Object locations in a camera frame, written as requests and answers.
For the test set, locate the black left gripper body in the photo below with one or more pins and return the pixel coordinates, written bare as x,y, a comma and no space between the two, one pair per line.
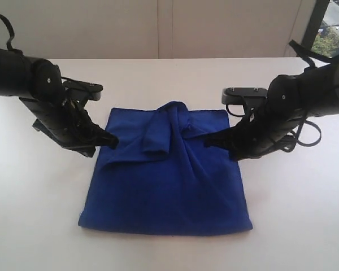
66,122

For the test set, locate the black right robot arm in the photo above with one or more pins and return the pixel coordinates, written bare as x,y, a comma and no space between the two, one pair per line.
313,93

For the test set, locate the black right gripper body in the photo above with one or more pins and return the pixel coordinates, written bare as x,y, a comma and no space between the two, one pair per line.
257,135

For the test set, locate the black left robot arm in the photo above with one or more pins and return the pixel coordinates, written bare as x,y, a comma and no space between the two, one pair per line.
26,77

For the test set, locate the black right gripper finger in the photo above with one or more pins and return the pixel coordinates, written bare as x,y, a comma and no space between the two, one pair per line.
221,139

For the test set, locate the black window frame post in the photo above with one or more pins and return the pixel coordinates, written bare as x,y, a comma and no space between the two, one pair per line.
314,23

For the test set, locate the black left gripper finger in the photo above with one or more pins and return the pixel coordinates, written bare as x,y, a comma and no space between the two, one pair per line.
104,138

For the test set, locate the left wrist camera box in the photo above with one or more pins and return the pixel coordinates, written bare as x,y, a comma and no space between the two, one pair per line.
83,91

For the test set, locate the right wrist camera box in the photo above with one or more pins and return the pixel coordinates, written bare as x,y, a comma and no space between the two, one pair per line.
243,96

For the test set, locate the blue microfiber towel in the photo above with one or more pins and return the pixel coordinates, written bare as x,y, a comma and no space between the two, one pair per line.
162,180

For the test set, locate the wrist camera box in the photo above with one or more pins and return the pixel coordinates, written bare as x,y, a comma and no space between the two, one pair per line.
83,91
243,96

